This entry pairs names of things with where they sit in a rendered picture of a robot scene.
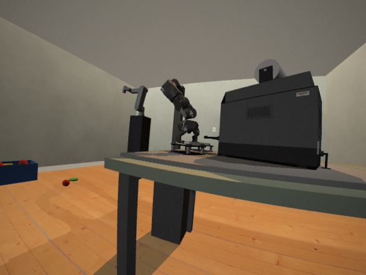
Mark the tan perforated base plate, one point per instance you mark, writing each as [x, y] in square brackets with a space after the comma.
[336, 176]

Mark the beige cylinder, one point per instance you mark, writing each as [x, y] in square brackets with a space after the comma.
[278, 72]

